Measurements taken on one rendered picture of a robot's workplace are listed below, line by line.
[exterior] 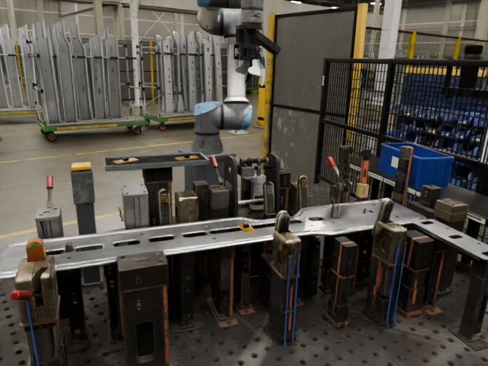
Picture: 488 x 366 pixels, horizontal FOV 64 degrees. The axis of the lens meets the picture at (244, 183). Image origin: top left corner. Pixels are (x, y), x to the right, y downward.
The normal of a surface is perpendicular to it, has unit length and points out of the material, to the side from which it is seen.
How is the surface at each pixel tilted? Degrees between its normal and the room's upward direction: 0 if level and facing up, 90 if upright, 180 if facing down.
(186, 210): 90
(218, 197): 90
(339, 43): 90
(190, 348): 0
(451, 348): 0
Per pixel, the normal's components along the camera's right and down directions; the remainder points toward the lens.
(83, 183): 0.35, 0.29
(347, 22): -0.81, 0.15
